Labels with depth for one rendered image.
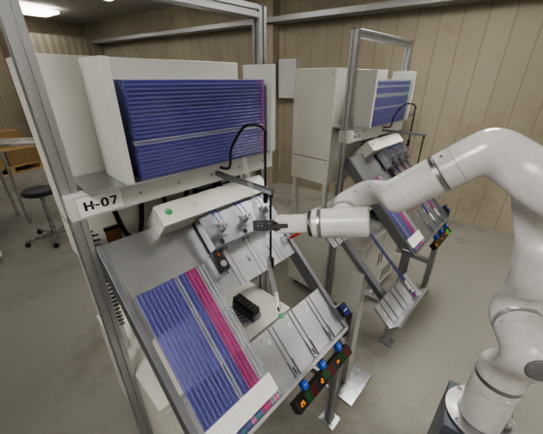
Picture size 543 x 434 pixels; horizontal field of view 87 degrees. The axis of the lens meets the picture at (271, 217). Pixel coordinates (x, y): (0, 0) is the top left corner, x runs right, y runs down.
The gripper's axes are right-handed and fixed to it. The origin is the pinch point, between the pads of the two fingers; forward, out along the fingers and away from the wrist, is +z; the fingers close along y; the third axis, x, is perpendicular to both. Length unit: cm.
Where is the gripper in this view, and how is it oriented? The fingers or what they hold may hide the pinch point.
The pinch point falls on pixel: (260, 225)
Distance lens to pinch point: 88.0
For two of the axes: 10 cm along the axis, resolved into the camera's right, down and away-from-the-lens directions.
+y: -2.9, 0.9, -9.5
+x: 0.6, 10.0, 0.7
